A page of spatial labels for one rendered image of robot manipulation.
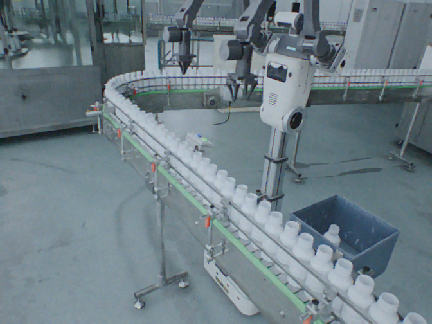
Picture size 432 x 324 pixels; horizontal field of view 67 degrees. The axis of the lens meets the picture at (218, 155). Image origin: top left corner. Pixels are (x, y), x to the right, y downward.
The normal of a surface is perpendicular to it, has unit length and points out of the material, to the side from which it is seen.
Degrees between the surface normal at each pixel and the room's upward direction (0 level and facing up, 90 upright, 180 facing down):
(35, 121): 90
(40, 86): 90
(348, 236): 90
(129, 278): 0
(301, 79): 90
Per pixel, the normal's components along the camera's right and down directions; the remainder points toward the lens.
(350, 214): -0.83, 0.20
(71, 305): 0.06, -0.90
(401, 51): 0.27, 0.44
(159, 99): 0.52, 0.40
